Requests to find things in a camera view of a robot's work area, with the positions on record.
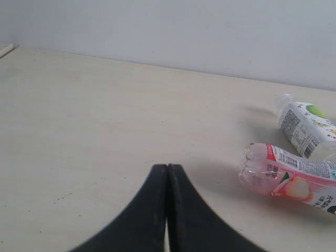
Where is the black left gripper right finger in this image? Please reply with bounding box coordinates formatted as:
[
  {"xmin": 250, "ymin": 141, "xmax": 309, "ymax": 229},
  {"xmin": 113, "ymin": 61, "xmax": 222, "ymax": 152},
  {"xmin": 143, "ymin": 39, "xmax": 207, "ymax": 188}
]
[{"xmin": 166, "ymin": 164, "xmax": 263, "ymax": 251}]

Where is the pink peach soda bottle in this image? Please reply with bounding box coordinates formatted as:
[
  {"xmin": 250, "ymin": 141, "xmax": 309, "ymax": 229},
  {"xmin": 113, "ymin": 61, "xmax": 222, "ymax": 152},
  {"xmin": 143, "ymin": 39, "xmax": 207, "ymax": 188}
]
[{"xmin": 239, "ymin": 143, "xmax": 335, "ymax": 214}]

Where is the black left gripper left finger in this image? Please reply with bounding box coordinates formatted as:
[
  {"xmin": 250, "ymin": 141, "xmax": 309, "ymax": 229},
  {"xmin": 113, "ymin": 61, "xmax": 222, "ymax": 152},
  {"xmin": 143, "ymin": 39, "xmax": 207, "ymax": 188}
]
[{"xmin": 72, "ymin": 164, "xmax": 167, "ymax": 251}]

